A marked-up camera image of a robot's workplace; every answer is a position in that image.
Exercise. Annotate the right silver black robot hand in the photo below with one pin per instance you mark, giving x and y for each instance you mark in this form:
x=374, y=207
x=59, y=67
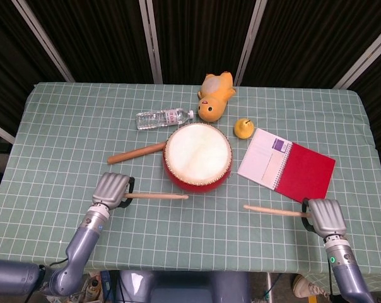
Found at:
x=327, y=216

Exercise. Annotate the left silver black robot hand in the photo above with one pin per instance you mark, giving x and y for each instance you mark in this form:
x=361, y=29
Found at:
x=110, y=191

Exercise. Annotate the light wooden drumstick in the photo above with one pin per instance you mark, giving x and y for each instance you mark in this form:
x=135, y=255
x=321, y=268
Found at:
x=159, y=196
x=272, y=211

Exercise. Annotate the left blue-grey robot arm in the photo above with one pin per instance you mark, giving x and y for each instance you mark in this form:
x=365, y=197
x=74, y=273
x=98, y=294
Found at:
x=83, y=240

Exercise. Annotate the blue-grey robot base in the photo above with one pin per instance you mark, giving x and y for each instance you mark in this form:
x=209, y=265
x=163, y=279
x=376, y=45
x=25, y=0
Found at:
x=184, y=287

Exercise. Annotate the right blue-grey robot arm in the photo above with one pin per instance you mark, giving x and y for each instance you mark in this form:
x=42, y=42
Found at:
x=348, y=277

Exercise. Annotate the red drum with white skin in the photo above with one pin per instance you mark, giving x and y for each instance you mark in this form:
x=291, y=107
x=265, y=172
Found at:
x=196, y=151

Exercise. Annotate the thick brown wooden rod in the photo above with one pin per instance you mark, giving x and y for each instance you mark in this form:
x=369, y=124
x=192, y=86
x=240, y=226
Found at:
x=133, y=154

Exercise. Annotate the red spiral notebook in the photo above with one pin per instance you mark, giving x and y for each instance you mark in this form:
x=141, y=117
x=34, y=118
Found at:
x=307, y=176

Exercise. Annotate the white sneaker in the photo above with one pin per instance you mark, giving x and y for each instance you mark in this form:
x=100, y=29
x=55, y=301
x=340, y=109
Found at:
x=308, y=287

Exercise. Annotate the green checked tablecloth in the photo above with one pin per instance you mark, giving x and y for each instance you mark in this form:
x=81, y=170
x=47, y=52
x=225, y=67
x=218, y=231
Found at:
x=178, y=236

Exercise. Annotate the clear plastic water bottle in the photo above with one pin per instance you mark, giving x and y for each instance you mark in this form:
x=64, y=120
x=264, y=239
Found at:
x=155, y=119

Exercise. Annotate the metal table leg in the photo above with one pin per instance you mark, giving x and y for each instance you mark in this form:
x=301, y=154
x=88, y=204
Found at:
x=270, y=288

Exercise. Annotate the yellow bottle on floor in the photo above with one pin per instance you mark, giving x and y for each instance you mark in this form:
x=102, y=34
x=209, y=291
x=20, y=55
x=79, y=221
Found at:
x=92, y=288

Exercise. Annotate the yellow pear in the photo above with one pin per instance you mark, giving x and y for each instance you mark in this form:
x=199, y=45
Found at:
x=243, y=129

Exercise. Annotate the yellow plush animal toy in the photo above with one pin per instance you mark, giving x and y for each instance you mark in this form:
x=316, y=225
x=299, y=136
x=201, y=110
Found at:
x=212, y=104

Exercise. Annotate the white partition frame post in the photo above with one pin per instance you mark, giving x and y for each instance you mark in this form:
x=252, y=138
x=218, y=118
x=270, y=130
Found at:
x=42, y=39
x=249, y=44
x=364, y=58
x=1, y=132
x=151, y=41

